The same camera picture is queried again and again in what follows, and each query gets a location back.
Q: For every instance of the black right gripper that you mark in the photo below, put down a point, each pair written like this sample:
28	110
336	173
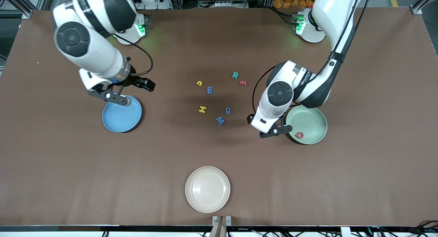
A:
135	80

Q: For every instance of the blue uppercase foam letter M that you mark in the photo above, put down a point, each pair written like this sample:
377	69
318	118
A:
220	120

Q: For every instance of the red foam letter Q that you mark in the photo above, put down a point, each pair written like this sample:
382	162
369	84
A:
296	135

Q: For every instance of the yellow foam letter H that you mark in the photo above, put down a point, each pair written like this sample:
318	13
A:
202	109

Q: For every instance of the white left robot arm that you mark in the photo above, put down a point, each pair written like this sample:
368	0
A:
328	18

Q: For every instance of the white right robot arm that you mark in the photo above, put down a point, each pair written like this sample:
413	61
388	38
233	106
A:
89	52

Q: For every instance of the blue plate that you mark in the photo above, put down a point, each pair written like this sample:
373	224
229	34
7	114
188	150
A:
121	117

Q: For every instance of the brown table cover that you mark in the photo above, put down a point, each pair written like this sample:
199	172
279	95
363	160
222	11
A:
219	151

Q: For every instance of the green plate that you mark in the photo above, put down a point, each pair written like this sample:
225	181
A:
309	122

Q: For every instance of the cream plate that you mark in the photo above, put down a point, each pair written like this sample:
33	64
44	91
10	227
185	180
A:
207	189

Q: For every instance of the metal mounting bracket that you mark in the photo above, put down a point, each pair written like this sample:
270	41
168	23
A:
214	220

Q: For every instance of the tan camera post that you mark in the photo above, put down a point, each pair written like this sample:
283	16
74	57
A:
219	230

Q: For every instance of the aluminium frame profile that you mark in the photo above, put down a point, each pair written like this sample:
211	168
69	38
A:
422	3
17	1

